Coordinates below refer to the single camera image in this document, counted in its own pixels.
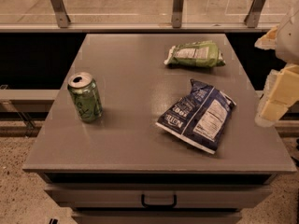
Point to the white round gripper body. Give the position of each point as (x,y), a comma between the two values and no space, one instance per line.
(290,39)

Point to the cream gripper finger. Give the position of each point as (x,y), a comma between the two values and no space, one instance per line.
(267,41)
(280,92)

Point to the green soda can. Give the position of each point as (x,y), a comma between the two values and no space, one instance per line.
(85,96)

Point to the green chip bag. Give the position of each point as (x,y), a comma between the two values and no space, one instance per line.
(204,54)

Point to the blue chip bag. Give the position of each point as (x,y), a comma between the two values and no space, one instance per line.
(199,118)

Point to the grey top drawer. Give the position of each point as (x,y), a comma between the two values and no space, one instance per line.
(166,196)

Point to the grey drawer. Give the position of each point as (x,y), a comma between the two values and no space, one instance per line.
(166,196)
(153,217)

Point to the grey lower drawer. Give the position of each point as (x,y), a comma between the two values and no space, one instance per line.
(153,217)

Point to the right metal railing post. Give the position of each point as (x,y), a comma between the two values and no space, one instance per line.
(255,11)

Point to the metal railing post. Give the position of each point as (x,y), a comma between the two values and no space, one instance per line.
(61,15)
(177,10)
(255,11)

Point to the middle metal railing post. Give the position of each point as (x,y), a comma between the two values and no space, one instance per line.
(177,10)

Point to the black drawer handle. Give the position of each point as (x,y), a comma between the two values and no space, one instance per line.
(155,202)

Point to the left metal railing post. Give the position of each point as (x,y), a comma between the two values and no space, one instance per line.
(61,15)

